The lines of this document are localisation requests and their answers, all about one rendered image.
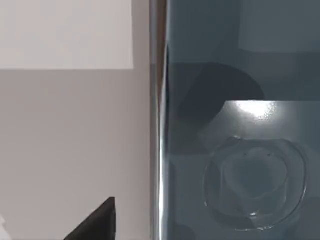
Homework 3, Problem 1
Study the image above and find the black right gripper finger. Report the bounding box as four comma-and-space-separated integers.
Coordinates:
63, 196, 117, 240

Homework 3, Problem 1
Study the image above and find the round sink drain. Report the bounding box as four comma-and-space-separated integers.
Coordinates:
203, 136, 308, 231

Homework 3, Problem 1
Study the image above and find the grey metal sink basin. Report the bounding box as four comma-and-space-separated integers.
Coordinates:
149, 0, 320, 240

